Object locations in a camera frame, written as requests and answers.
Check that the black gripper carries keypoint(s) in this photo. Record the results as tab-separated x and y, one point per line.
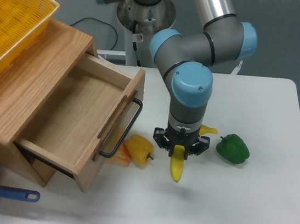
190	139

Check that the yellow banana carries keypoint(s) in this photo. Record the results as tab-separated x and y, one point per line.
177	157

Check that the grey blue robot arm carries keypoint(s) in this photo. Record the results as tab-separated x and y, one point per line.
184	62

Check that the yellow bell pepper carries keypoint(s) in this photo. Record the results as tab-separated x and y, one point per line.
140	149

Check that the green bell pepper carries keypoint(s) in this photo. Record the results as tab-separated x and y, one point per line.
233	149

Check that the orange bell pepper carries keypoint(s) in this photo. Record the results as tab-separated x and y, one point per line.
121	157

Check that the open wooden drawer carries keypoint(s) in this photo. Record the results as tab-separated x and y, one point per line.
86	113

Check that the wooden drawer cabinet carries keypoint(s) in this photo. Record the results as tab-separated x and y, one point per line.
28	82

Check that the yellow plastic basket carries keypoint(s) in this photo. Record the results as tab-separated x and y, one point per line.
21	21

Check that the black metal drawer handle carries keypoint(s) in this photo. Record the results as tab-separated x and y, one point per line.
127	130

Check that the white metal bracket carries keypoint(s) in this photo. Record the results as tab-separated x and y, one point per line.
237	69

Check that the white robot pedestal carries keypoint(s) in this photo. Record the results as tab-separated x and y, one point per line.
140	24

